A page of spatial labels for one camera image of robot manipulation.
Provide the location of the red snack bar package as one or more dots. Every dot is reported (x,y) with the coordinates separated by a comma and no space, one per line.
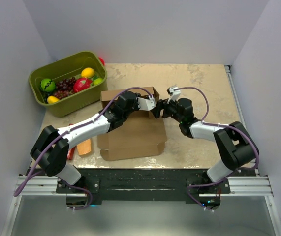
(71,153)

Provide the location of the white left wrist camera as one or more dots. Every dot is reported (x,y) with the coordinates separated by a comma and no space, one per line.
(146,104)

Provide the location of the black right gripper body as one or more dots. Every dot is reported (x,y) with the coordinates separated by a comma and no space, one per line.
(174,115)

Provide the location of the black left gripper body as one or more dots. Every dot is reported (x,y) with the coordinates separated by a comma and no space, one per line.
(135,108)

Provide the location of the green toy ball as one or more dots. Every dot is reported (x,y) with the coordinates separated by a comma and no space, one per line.
(47,85)

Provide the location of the brown cardboard box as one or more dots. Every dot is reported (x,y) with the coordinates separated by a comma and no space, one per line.
(141,135)

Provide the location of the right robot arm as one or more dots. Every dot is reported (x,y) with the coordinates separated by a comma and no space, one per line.
(235,146)

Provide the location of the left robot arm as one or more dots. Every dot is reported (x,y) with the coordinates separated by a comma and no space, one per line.
(51,148)

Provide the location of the red ball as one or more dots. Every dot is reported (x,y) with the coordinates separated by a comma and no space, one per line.
(102,61)

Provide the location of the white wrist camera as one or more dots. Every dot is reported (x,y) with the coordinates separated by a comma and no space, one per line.
(174,93)
(146,104)

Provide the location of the yellow toy lemon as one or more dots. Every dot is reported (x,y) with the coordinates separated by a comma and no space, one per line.
(52,99)
(88,72)

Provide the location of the orange sponge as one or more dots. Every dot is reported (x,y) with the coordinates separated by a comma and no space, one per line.
(84,147)

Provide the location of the purple toy grapes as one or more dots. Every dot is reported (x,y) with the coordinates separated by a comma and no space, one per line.
(64,88)

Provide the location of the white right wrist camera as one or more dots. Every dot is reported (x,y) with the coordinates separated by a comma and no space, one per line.
(174,93)

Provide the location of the green plastic bin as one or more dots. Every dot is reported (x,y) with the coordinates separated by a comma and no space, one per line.
(68,67)

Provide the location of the red dragon fruit toy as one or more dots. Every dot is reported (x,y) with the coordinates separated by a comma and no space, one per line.
(82,84)

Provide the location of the yellow toy lemon back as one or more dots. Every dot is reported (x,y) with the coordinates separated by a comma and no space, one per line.
(88,72)

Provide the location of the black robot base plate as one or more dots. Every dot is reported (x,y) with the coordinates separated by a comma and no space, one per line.
(160,185)

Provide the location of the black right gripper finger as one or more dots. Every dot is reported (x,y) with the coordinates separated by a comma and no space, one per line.
(167,109)
(156,111)

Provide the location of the yellow toy lemon front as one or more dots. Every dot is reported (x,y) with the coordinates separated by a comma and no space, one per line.
(52,99)

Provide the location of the green toy lime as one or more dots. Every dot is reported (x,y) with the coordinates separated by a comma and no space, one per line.
(97,81)

